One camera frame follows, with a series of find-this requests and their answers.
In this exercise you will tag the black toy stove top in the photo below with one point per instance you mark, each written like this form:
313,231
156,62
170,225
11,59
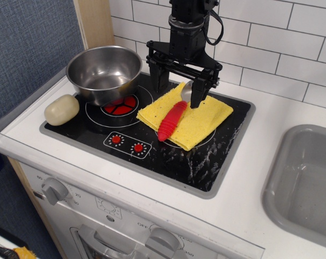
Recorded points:
114,133

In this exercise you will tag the grey oven door handle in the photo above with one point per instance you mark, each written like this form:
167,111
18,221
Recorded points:
98,249

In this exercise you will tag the grey toy sink basin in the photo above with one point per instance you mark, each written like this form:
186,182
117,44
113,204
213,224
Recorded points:
294,197

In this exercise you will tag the wooden side panel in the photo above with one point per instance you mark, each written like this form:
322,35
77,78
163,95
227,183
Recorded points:
95,22

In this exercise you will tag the grey oven knob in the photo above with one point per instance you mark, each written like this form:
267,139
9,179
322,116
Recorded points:
54,190
162,242

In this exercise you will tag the stainless steel pot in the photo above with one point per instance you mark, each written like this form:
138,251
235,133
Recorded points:
105,74

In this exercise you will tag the grey left oven knob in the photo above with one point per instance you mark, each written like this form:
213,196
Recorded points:
54,190

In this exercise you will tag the grey right oven knob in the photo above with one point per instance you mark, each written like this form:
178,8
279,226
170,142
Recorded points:
162,242

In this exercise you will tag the yellow sponge cloth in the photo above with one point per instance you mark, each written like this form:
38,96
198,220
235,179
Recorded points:
195,124

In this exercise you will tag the red-handled metal spoon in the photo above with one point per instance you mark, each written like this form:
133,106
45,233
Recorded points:
171,119

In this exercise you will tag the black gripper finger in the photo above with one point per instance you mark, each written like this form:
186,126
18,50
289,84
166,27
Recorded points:
200,88
159,76

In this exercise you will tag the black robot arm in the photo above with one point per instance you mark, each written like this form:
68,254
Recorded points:
194,12

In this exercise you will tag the beige toy potato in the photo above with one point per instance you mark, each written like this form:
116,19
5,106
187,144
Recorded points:
61,110

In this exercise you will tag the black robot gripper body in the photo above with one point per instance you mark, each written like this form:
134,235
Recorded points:
185,53

